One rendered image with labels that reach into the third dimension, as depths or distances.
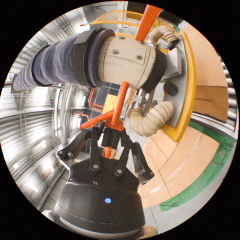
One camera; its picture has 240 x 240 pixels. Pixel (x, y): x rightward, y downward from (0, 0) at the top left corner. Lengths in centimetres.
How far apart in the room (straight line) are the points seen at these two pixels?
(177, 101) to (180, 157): 65
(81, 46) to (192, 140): 81
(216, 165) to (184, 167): 63
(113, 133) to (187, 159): 67
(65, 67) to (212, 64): 48
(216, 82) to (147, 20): 26
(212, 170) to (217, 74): 107
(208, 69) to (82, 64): 41
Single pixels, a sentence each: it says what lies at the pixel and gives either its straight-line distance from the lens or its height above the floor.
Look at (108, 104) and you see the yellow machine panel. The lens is 746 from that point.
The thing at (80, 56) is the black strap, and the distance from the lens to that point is 17.
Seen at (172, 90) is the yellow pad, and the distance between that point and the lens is 16.
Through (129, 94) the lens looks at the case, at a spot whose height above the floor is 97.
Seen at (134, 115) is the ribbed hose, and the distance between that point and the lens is 19.
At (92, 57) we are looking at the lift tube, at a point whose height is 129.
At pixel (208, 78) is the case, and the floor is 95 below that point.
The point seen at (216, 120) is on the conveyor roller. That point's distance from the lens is 69.
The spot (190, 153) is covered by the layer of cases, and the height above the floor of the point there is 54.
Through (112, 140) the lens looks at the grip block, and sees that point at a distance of 22.
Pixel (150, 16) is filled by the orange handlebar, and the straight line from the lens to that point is 17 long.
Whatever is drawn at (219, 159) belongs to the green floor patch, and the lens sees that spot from 122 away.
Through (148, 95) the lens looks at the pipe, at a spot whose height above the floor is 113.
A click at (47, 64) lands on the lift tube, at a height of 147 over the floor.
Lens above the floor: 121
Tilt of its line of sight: 5 degrees down
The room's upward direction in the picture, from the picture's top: 74 degrees counter-clockwise
